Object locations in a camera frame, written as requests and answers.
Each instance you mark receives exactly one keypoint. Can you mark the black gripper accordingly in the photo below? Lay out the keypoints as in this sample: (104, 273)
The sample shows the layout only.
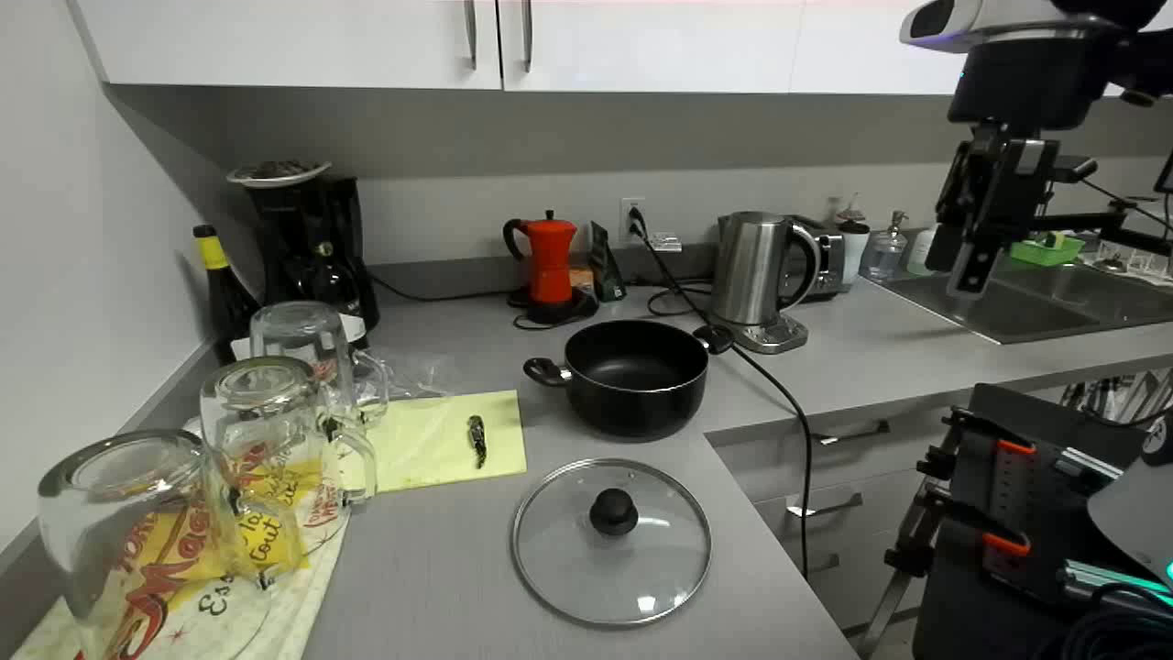
(987, 204)

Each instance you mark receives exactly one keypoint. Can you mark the glass pot lid black knob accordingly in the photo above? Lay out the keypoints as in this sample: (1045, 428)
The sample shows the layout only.
(608, 545)

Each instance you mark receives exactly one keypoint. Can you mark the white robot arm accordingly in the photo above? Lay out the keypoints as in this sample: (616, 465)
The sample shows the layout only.
(1032, 67)

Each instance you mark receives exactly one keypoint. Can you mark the black cooking pot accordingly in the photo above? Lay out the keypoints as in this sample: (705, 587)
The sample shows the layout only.
(627, 381)

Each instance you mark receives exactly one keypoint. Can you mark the red moka pot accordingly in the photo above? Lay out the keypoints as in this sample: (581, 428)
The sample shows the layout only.
(545, 246)

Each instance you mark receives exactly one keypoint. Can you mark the kitchen sink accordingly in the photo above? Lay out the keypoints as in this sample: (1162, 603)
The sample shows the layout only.
(1041, 301)

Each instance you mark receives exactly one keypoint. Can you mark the stainless steel electric kettle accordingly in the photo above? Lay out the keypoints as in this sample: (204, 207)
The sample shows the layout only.
(749, 273)

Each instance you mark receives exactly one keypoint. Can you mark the lower drawer cabinet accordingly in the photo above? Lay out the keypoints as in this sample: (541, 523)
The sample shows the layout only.
(840, 497)

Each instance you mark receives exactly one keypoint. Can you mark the black clamp stand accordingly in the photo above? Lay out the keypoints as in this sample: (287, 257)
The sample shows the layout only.
(1040, 535)

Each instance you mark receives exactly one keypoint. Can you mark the yellow cloth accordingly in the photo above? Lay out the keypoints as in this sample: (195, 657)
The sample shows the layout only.
(448, 442)

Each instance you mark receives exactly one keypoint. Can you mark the black coffee maker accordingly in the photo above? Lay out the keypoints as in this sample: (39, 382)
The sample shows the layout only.
(309, 238)

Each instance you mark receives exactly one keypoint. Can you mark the upturned glass back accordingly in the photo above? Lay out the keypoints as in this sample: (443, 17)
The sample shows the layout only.
(331, 347)

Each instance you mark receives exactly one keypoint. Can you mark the upturned glass mug middle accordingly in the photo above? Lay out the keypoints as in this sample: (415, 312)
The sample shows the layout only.
(287, 452)

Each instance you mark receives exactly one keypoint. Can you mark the white upper cabinets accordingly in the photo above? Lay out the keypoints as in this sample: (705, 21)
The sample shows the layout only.
(518, 46)

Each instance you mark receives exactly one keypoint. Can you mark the dark wine bottle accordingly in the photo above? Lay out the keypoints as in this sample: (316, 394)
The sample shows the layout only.
(230, 301)

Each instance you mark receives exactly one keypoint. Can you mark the printed dish towel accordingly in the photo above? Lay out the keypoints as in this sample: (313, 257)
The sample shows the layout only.
(281, 598)

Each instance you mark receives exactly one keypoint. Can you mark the upturned glass near front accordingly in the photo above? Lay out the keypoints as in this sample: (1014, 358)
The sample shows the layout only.
(144, 535)

